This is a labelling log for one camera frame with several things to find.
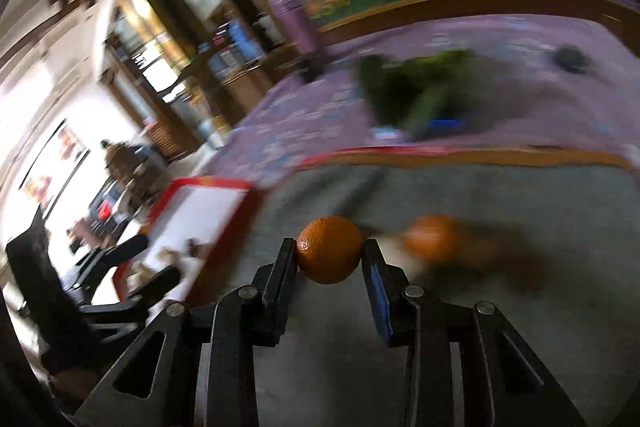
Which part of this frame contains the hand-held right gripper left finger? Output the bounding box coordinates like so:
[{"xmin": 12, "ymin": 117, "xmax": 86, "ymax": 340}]
[{"xmin": 75, "ymin": 237, "xmax": 301, "ymax": 427}]

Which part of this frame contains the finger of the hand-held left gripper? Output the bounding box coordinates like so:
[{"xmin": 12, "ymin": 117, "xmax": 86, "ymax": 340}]
[
  {"xmin": 80, "ymin": 266, "xmax": 182, "ymax": 325},
  {"xmin": 75, "ymin": 234, "xmax": 150, "ymax": 278}
]

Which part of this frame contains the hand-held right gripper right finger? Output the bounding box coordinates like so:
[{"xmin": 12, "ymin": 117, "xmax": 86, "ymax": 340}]
[{"xmin": 361, "ymin": 238, "xmax": 587, "ymax": 427}]

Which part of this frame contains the orange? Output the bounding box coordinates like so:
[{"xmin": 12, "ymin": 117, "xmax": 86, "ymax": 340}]
[
  {"xmin": 400, "ymin": 214, "xmax": 461, "ymax": 265},
  {"xmin": 296, "ymin": 215, "xmax": 363, "ymax": 285}
]

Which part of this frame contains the red box white inside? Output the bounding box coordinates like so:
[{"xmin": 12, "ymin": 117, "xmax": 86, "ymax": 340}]
[{"xmin": 115, "ymin": 176, "xmax": 261, "ymax": 308}]

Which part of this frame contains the purple floral tablecloth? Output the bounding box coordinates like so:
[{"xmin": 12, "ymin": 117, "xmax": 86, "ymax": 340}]
[{"xmin": 205, "ymin": 14, "xmax": 640, "ymax": 188}]

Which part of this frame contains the blue plastic tray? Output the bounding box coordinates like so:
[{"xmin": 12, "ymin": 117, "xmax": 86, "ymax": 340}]
[{"xmin": 420, "ymin": 118, "xmax": 471, "ymax": 138}]

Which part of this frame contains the grey felt mat red trim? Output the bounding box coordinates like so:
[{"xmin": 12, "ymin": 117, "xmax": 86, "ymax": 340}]
[{"xmin": 190, "ymin": 147, "xmax": 640, "ymax": 427}]

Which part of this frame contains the green leafy vegetable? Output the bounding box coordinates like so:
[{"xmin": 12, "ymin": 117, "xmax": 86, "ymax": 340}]
[{"xmin": 355, "ymin": 49, "xmax": 488, "ymax": 140}]

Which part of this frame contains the blue bottle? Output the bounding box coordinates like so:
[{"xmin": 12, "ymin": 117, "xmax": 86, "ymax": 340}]
[{"xmin": 227, "ymin": 19, "xmax": 261, "ymax": 60}]

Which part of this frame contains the purple thermos bottle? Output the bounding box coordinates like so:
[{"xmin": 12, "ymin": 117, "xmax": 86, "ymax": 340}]
[{"xmin": 270, "ymin": 0, "xmax": 321, "ymax": 55}]

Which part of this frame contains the black car key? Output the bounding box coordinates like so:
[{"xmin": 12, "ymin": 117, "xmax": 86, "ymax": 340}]
[{"xmin": 550, "ymin": 44, "xmax": 593, "ymax": 75}]

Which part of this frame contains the wall poster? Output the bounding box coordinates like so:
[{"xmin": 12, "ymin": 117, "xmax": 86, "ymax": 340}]
[{"xmin": 20, "ymin": 119, "xmax": 91, "ymax": 210}]

